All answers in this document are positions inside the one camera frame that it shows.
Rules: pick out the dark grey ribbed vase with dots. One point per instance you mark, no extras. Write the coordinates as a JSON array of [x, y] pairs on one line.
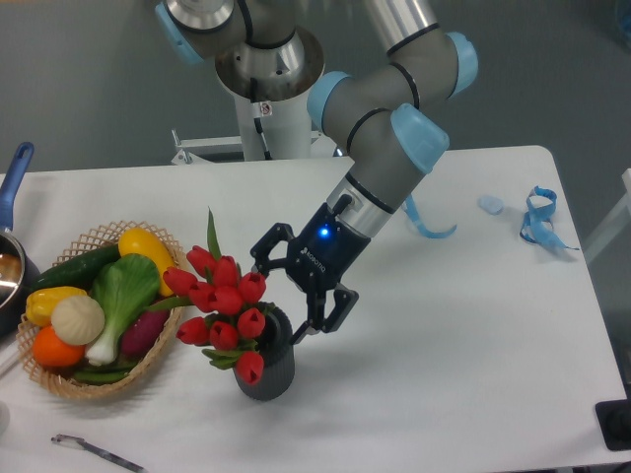
[[277, 353]]

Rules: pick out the cream steamed bun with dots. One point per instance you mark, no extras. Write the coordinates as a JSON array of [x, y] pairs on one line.
[[78, 320]]

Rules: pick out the curled blue ribbon strip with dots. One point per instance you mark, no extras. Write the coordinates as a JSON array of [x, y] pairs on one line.
[[411, 211]]

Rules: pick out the black device at edge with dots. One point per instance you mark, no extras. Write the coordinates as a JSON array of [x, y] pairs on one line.
[[614, 421]]

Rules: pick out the blue handled saucepan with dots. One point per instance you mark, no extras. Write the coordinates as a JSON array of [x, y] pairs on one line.
[[18, 272]]

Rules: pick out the purple sweet potato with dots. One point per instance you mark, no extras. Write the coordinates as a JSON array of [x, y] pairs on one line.
[[141, 336]]

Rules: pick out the white object right edge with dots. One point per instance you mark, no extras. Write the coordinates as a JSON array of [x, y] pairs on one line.
[[611, 226]]

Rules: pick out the small light blue cap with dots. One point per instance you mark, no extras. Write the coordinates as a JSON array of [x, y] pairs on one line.
[[490, 204]]

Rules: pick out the orange fruit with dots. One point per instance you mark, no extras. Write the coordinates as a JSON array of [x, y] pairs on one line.
[[52, 352]]

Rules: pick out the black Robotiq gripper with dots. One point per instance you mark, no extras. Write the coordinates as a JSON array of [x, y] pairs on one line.
[[325, 253]]

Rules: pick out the green pea pod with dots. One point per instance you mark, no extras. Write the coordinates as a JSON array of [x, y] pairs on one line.
[[102, 375]]

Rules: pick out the green cucumber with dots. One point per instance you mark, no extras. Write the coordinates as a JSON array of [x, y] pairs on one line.
[[79, 271]]

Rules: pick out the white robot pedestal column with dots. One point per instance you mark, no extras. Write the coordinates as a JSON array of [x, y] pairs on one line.
[[274, 130]]

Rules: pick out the yellow squash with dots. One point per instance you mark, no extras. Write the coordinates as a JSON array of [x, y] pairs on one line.
[[140, 241]]

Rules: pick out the green bok choy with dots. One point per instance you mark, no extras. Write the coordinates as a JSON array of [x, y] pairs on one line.
[[122, 289]]

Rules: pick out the yellow bell pepper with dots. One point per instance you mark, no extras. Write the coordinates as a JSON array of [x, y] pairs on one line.
[[41, 303]]

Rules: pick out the red tulip bouquet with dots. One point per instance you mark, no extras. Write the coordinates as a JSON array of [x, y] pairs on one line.
[[234, 315]]

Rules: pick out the knotted blue ribbon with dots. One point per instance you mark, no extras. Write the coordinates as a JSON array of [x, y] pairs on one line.
[[537, 226]]

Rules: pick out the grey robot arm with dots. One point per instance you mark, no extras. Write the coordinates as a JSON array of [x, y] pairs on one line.
[[274, 69]]

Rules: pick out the grey pen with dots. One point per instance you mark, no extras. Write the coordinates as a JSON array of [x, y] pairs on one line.
[[80, 443]]

